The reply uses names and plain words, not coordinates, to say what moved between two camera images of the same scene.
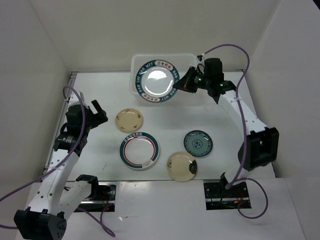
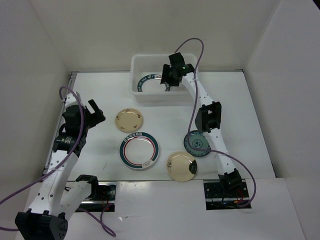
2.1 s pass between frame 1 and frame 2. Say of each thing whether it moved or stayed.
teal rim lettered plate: moved
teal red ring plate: stayed
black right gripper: moved
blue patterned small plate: stayed
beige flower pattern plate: stayed
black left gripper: stayed
